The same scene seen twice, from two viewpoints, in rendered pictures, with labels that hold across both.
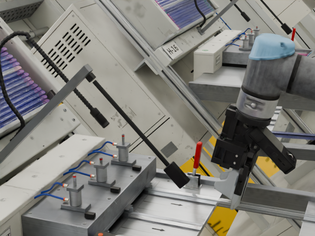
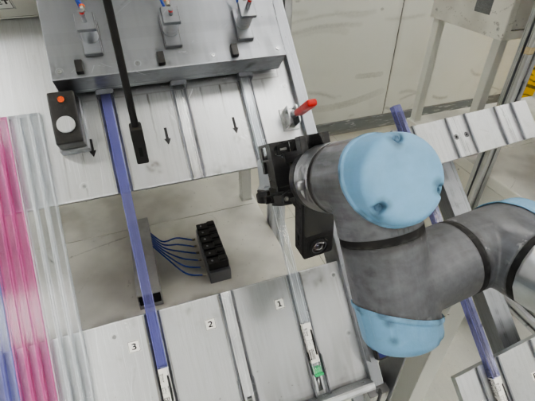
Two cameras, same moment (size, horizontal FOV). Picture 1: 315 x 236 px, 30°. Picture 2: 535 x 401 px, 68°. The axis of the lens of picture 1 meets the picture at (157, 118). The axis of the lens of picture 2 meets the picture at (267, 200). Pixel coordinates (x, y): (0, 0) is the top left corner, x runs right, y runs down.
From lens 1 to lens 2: 0.91 m
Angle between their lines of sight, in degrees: 54
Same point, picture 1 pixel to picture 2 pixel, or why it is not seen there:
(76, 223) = (55, 61)
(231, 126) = (292, 153)
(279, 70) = (342, 217)
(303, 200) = (335, 255)
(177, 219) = (198, 144)
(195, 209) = (236, 149)
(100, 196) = (135, 51)
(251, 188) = not seen: hidden behind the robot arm
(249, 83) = (317, 164)
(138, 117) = not seen: outside the picture
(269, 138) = (308, 215)
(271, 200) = not seen: hidden behind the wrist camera
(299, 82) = (346, 259)
